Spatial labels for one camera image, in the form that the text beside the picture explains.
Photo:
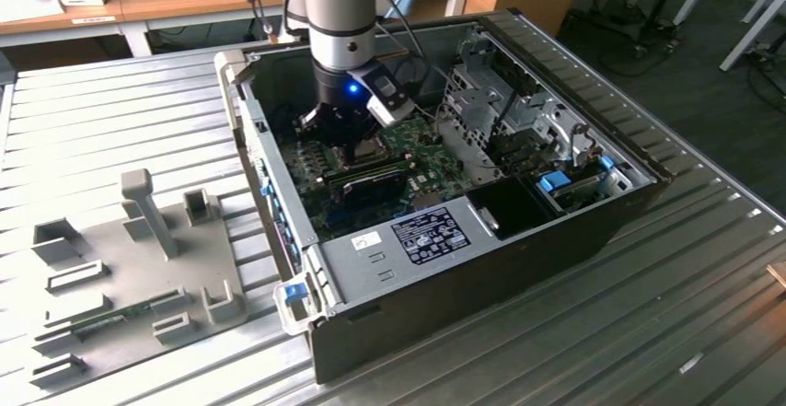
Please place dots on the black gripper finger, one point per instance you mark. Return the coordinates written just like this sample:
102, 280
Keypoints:
367, 134
319, 123

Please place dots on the grey CPU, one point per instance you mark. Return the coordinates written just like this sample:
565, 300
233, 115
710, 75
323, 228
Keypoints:
374, 148

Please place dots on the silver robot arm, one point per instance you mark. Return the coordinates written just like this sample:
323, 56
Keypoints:
341, 24

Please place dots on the blue expansion slot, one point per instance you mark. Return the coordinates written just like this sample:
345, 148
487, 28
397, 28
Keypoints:
350, 216

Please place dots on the green RAM stick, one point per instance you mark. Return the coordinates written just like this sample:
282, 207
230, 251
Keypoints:
371, 173
387, 165
116, 316

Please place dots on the green motherboard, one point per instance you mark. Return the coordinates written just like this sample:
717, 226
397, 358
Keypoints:
430, 166

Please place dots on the black graphics card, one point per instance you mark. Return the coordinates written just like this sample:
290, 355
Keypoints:
374, 192

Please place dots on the blue card retainer clip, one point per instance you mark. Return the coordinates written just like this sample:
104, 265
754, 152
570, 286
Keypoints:
266, 191

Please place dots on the grey metal drive cage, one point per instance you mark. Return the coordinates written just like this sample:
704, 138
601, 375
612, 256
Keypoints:
479, 111

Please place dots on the grey power supply unit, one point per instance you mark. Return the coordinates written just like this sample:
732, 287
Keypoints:
369, 268

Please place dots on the hard disk in blue carrier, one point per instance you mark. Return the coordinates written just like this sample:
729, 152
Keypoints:
556, 180

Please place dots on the blue case latch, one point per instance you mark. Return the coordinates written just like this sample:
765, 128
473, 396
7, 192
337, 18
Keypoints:
295, 292

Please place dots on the small blue clip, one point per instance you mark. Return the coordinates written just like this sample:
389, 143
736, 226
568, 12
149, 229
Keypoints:
606, 163

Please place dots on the black open PC case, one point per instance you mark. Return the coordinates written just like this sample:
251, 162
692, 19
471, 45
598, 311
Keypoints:
461, 314

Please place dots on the grey parts rack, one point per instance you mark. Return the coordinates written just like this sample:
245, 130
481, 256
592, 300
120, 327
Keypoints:
142, 277

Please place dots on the black wheeled equipment stand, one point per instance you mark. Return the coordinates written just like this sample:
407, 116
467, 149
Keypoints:
614, 28

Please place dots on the wooden block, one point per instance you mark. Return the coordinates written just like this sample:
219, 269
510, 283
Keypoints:
777, 279

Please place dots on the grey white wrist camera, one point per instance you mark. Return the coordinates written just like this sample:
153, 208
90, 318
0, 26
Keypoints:
390, 107

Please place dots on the wooden desk white frame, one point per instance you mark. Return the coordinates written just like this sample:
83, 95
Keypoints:
203, 1
92, 12

